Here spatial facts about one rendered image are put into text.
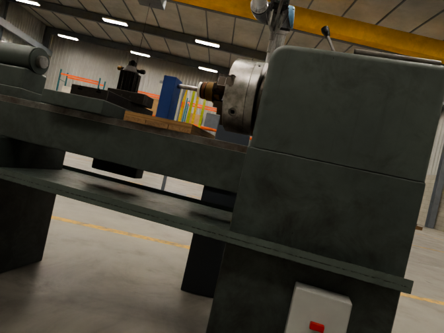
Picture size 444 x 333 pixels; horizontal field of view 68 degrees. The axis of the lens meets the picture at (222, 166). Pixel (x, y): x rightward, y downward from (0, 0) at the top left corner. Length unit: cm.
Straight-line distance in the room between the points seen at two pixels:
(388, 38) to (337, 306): 1257
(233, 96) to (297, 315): 81
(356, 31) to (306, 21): 173
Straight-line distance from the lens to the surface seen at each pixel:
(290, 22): 200
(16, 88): 191
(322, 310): 120
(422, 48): 1391
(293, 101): 123
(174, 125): 134
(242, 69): 137
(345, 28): 1299
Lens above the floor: 78
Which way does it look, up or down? 1 degrees down
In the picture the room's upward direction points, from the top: 13 degrees clockwise
